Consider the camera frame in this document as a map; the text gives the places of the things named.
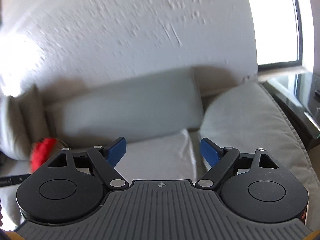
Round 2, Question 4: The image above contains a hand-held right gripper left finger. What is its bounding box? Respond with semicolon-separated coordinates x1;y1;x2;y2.
47;137;129;189

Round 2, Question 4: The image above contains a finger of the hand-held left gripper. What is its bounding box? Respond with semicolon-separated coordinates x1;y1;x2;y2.
0;173;31;187

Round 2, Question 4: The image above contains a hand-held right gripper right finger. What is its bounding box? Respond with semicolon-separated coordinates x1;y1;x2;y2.
195;137;281;189

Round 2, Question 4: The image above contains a white sweatshirt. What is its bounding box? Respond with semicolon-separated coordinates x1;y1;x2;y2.
110;129;200;184

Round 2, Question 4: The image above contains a grey sofa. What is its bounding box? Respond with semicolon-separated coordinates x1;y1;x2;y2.
0;67;320;230

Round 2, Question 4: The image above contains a red garment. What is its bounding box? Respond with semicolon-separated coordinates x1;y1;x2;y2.
29;137;63;173

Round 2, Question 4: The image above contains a grey sofa back cushion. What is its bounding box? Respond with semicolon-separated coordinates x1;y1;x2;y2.
53;67;205;143

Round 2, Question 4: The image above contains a grey throw pillow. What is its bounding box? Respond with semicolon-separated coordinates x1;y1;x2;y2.
19;84;51;141
0;94;33;161

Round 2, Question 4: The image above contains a large grey cushion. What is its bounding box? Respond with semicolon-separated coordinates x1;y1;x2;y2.
199;81;316;207

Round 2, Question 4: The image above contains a dark glass side table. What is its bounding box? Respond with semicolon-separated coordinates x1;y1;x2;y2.
263;72;320;152

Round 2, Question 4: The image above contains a window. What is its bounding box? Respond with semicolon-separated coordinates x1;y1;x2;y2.
243;0;316;72

